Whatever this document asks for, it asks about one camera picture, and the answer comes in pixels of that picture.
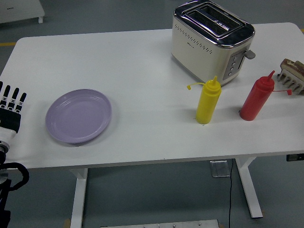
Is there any red squeeze bottle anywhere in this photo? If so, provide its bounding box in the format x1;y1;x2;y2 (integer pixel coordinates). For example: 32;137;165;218
239;70;292;122

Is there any black floor cable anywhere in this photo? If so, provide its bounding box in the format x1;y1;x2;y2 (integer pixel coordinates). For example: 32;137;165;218
228;159;235;228

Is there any purple round plate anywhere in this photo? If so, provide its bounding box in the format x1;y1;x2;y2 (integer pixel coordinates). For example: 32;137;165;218
45;88;113;144

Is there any grey metal base plate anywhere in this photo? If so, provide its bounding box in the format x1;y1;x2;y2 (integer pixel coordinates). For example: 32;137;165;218
99;218;220;228

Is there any white cabinet on wheels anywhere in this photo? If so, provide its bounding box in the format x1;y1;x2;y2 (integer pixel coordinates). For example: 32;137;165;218
0;0;45;24

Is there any cream and chrome toaster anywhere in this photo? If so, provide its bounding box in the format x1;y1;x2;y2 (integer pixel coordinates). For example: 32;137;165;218
171;1;257;86

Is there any black table control panel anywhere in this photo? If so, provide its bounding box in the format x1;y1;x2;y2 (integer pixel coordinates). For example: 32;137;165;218
286;153;304;162

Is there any yellow squeeze bottle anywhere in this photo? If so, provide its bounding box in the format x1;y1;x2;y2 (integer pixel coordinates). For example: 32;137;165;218
187;76;222;124

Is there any speckled bread slice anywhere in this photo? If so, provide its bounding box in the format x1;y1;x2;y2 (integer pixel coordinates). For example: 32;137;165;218
281;58;297;72

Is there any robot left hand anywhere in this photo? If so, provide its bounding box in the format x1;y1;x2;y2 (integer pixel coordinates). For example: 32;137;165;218
0;81;27;146

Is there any white table leg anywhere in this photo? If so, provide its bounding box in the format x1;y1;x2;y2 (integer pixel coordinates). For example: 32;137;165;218
235;158;264;219
69;168;88;228

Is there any beige toast rack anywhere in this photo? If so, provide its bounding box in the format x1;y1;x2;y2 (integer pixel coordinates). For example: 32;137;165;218
276;67;304;96

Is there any small metal floor plate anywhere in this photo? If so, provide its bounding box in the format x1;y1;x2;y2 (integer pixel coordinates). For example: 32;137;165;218
209;161;231;178

